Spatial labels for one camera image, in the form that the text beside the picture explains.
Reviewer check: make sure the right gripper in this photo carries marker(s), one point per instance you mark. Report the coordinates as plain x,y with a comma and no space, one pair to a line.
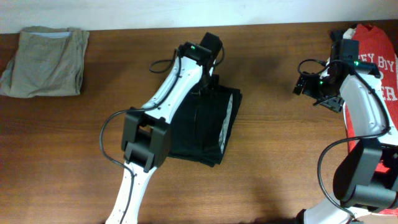
334,104

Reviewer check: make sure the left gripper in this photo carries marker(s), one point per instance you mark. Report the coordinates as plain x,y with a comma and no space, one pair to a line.
214,86

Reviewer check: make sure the black shorts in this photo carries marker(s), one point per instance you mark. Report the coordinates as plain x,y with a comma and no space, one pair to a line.
202,125

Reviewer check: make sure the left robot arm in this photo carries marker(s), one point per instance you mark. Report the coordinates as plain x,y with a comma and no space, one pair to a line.
147,137

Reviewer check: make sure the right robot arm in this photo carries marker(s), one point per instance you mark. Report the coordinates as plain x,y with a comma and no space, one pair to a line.
366,181

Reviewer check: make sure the dark garment at table corner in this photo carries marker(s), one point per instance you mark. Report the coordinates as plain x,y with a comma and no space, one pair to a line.
336,35

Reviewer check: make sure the red soccer t-shirt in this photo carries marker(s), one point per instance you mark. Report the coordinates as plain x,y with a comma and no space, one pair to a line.
376,47

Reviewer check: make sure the folded khaki shorts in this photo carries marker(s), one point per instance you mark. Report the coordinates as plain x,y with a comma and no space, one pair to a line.
48,62

